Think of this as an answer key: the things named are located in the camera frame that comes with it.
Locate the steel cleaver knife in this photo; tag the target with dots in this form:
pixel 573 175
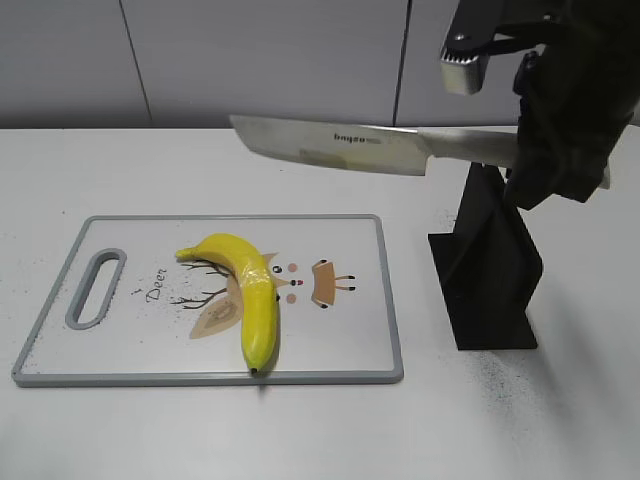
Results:
pixel 367 148

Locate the yellow plastic banana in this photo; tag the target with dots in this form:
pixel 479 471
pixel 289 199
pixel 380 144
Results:
pixel 258 292

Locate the white grey-rimmed cutting board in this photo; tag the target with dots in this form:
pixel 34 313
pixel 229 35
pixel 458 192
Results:
pixel 124 311

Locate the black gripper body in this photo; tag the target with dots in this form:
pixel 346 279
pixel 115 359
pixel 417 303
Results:
pixel 578 85

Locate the black knife stand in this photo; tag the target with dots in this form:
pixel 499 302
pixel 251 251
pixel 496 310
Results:
pixel 488 268

